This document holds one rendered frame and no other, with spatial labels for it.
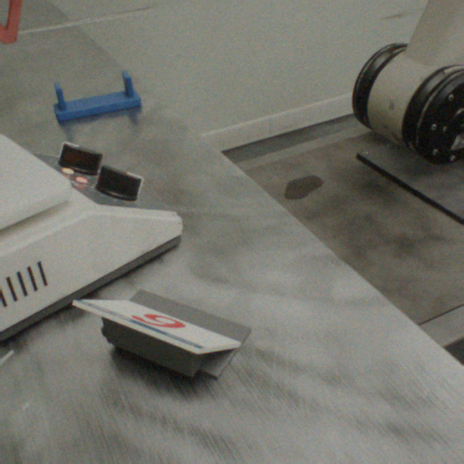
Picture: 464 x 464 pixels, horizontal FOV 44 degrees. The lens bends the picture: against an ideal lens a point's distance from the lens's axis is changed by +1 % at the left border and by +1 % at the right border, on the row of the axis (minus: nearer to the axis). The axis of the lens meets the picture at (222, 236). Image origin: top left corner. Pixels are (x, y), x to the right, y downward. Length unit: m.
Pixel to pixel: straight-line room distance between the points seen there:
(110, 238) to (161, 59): 1.63
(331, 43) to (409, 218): 1.27
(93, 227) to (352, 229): 0.80
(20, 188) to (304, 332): 0.20
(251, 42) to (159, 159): 1.59
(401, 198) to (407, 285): 0.28
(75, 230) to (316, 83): 2.02
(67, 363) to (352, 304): 0.19
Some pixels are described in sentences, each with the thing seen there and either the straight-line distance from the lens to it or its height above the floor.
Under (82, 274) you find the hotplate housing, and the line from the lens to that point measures 0.41.
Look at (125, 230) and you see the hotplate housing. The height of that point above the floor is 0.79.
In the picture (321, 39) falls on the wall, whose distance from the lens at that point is 2.31.
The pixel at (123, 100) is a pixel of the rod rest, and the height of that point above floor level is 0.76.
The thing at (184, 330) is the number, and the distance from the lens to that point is 0.36.
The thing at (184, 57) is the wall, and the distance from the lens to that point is 2.04.
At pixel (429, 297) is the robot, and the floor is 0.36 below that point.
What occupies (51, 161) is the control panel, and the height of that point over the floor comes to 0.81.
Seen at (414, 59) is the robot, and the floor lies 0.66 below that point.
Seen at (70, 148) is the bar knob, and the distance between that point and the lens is 0.48.
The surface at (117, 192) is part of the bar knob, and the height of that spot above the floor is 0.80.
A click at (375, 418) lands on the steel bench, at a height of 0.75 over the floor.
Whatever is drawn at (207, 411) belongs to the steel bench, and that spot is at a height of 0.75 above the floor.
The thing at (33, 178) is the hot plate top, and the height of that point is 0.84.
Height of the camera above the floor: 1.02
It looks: 36 degrees down
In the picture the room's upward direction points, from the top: 4 degrees counter-clockwise
